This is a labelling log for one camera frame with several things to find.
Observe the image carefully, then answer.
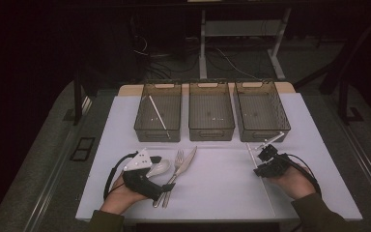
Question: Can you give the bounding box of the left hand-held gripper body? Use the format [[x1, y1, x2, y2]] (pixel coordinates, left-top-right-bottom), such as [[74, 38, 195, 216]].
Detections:
[[122, 147, 164, 201]]

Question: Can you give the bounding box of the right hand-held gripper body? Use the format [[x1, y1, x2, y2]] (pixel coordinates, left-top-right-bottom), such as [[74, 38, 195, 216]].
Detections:
[[264, 152, 293, 179]]

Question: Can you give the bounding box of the white ceramic spoon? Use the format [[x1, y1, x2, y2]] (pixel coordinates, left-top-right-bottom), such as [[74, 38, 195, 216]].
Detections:
[[146, 159, 172, 179]]

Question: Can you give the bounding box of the metal fork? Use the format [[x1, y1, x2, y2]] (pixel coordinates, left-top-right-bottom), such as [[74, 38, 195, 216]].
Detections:
[[161, 149, 186, 209]]

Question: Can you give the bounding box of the metal table knife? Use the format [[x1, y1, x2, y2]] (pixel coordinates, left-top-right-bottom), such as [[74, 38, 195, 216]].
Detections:
[[152, 145, 198, 208]]

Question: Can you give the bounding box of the translucent brown plastic bin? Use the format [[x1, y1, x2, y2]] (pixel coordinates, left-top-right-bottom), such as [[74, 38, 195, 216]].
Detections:
[[133, 81, 183, 143], [187, 80, 236, 142], [233, 79, 292, 143]]

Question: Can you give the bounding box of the person's right hand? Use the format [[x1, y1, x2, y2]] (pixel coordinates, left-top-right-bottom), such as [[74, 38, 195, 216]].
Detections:
[[267, 162, 317, 201]]

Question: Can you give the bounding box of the person's left hand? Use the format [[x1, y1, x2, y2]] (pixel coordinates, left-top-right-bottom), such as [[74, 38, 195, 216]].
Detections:
[[100, 173, 149, 216]]

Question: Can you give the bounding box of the white table mat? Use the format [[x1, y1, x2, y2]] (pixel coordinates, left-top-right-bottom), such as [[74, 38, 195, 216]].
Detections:
[[75, 92, 364, 222]]

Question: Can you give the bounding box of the black metal stand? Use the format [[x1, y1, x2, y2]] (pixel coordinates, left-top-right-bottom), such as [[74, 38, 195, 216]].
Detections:
[[71, 69, 93, 127], [293, 9, 371, 125]]

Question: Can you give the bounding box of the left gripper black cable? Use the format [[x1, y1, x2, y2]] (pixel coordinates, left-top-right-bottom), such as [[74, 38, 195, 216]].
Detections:
[[102, 151, 139, 201]]

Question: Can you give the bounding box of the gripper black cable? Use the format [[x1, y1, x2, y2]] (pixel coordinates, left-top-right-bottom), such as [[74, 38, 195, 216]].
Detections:
[[102, 151, 139, 201], [284, 153, 323, 197]]

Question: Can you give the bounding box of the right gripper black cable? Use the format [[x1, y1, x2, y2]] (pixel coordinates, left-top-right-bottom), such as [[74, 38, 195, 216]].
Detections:
[[284, 153, 323, 197]]

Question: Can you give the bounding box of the metal floor rail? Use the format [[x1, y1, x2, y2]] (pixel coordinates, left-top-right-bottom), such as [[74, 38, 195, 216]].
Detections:
[[331, 109, 371, 207], [22, 96, 93, 232]]

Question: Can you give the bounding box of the black floor cable tangle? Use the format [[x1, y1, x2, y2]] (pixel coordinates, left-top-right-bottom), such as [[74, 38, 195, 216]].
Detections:
[[131, 18, 201, 81]]

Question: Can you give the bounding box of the white floor cable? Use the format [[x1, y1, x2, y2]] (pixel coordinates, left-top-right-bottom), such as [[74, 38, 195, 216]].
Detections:
[[216, 47, 262, 81]]

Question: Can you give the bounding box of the white metal stand frame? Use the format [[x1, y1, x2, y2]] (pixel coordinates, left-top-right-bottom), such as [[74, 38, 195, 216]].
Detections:
[[198, 8, 293, 81]]

